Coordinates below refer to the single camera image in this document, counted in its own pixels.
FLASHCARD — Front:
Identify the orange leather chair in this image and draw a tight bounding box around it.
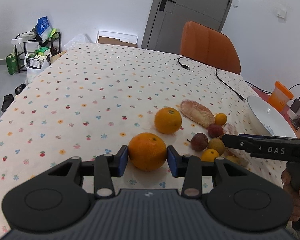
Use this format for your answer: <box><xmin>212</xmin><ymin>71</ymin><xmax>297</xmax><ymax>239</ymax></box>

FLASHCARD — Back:
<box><xmin>180</xmin><ymin>21</ymin><xmax>241</xmax><ymax>74</ymax></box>

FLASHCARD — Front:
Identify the white framed cardboard panel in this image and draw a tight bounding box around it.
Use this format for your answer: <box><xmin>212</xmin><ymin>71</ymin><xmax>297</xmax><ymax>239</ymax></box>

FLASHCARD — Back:
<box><xmin>96</xmin><ymin>30</ymin><xmax>138</xmax><ymax>48</ymax></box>

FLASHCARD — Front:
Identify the grey door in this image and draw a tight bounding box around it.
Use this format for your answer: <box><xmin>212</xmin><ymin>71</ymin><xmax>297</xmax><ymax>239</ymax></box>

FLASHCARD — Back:
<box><xmin>141</xmin><ymin>0</ymin><xmax>232</xmax><ymax>54</ymax></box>

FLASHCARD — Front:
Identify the white power strip with charger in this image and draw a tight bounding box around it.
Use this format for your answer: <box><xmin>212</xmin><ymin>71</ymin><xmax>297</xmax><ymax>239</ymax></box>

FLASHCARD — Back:
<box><xmin>287</xmin><ymin>99</ymin><xmax>300</xmax><ymax>120</ymax></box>

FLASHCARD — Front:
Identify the orange lidded plastic cup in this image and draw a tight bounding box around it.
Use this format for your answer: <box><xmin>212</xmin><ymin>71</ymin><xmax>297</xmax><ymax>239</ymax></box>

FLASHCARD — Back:
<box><xmin>267</xmin><ymin>81</ymin><xmax>294</xmax><ymax>112</ymax></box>

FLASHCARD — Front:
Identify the small orange kumquat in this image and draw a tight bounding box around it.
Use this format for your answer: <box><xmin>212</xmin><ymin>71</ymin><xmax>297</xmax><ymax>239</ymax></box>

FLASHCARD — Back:
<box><xmin>200</xmin><ymin>149</ymin><xmax>220</xmax><ymax>162</ymax></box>

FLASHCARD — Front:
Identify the black metal shelf rack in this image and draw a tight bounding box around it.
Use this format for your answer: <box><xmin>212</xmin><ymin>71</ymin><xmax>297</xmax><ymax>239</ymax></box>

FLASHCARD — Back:
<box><xmin>11</xmin><ymin>29</ymin><xmax>62</xmax><ymax>73</ymax></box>

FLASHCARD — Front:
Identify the large peeled pomelo segment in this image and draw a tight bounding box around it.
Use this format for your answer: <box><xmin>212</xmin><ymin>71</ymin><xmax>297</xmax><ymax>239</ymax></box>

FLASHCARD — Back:
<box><xmin>180</xmin><ymin>100</ymin><xmax>215</xmax><ymax>128</ymax></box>

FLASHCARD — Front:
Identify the small mandarin orange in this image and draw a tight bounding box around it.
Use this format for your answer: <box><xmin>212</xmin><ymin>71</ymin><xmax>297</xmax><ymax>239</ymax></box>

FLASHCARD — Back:
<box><xmin>215</xmin><ymin>113</ymin><xmax>227</xmax><ymax>126</ymax></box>

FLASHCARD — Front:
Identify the person's right hand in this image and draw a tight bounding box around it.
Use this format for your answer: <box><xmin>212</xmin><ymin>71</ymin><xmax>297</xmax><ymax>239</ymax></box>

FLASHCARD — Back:
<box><xmin>281</xmin><ymin>169</ymin><xmax>300</xmax><ymax>222</ymax></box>

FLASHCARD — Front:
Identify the floral patterned tablecloth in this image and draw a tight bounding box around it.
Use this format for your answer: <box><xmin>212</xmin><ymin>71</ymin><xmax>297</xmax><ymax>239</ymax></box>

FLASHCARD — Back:
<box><xmin>0</xmin><ymin>43</ymin><xmax>294</xmax><ymax>239</ymax></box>

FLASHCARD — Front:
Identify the red orange cartoon table mat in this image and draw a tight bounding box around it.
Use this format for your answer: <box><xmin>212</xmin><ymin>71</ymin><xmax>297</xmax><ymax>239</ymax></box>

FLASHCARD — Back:
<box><xmin>249</xmin><ymin>81</ymin><xmax>294</xmax><ymax>126</ymax></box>

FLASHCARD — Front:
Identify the black usb cable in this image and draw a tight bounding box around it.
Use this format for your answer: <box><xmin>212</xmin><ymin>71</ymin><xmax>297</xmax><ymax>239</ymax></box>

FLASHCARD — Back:
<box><xmin>177</xmin><ymin>56</ymin><xmax>246</xmax><ymax>103</ymax></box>

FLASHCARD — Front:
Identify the small peeled pomelo piece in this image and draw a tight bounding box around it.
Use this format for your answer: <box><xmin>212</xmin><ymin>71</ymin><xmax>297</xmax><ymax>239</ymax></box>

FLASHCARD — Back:
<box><xmin>221</xmin><ymin>123</ymin><xmax>250</xmax><ymax>167</ymax></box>

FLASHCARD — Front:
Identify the green shopping bag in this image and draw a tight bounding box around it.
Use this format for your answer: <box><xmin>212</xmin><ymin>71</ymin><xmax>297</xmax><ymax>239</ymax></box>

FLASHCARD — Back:
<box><xmin>6</xmin><ymin>53</ymin><xmax>18</xmax><ymax>75</ymax></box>

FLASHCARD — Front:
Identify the yellow green small fruit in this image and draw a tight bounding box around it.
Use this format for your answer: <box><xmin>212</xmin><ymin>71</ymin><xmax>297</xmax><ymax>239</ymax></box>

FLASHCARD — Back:
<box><xmin>207</xmin><ymin>138</ymin><xmax>225</xmax><ymax>155</ymax></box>

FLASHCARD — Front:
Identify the black door handle lock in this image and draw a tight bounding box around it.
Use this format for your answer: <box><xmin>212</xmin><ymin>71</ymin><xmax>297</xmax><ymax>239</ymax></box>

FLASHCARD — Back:
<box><xmin>159</xmin><ymin>0</ymin><xmax>176</xmax><ymax>11</ymax></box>

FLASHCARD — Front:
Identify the white wall switch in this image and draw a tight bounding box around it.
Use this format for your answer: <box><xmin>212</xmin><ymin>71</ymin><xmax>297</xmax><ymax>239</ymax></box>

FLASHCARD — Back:
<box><xmin>276</xmin><ymin>7</ymin><xmax>287</xmax><ymax>20</ymax></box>

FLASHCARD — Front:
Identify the blue white snack bag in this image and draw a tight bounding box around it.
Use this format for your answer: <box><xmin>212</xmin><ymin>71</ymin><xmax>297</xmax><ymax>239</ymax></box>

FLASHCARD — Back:
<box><xmin>36</xmin><ymin>16</ymin><xmax>52</xmax><ymax>37</ymax></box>

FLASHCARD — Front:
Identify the white ceramic plate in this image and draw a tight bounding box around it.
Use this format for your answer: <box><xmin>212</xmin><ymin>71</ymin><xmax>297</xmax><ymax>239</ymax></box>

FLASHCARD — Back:
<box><xmin>247</xmin><ymin>95</ymin><xmax>296</xmax><ymax>138</ymax></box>

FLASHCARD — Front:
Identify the clear plastic bag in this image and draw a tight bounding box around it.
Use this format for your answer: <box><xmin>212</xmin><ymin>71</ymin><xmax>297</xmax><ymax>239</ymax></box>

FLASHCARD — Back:
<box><xmin>63</xmin><ymin>33</ymin><xmax>92</xmax><ymax>50</ymax></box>

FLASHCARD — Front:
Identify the large orange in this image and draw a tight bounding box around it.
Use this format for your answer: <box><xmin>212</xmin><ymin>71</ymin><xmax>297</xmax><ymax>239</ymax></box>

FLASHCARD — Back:
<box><xmin>128</xmin><ymin>133</ymin><xmax>167</xmax><ymax>172</ymax></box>
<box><xmin>154</xmin><ymin>107</ymin><xmax>182</xmax><ymax>134</ymax></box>

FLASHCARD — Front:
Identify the black shoe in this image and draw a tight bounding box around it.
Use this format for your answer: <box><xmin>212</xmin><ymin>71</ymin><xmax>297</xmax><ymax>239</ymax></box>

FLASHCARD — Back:
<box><xmin>1</xmin><ymin>94</ymin><xmax>14</xmax><ymax>113</ymax></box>

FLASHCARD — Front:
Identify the white plastic bag with boxes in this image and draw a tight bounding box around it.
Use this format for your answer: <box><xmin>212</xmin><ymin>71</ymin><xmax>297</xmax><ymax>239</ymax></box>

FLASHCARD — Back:
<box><xmin>24</xmin><ymin>47</ymin><xmax>52</xmax><ymax>85</ymax></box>

